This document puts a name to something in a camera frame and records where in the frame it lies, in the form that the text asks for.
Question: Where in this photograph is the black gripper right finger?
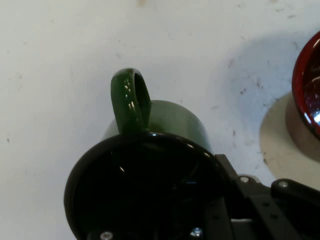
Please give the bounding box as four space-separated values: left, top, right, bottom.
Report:
214 153 320 240

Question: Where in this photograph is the red mug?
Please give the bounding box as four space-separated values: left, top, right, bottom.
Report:
284 30 320 151

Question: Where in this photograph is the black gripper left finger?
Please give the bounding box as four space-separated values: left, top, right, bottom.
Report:
86 196 233 240

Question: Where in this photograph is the green enamel mug white print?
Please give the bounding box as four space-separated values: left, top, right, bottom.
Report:
63 67 233 240

